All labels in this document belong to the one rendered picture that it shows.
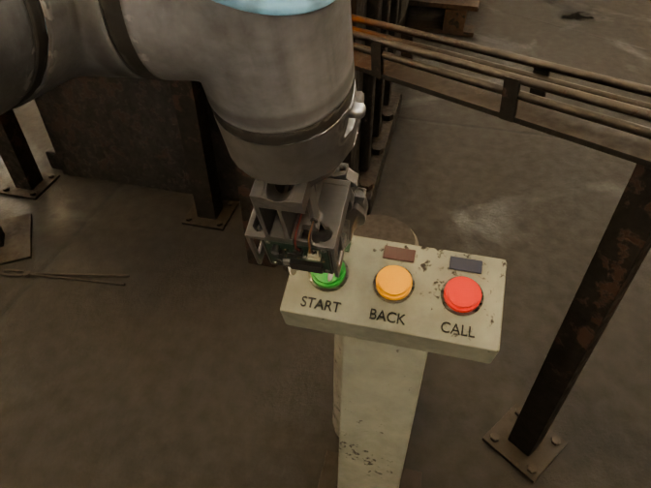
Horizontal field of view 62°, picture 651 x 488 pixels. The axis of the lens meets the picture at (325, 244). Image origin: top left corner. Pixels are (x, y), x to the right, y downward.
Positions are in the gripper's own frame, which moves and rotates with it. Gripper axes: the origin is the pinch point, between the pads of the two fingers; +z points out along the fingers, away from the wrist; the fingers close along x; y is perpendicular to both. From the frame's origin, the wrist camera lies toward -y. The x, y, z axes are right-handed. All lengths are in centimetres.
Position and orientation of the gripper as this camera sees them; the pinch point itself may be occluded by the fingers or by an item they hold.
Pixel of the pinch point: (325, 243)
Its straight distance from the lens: 55.8
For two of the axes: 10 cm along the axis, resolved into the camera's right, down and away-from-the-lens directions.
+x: 9.7, 1.5, -1.8
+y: -2.2, 8.7, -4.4
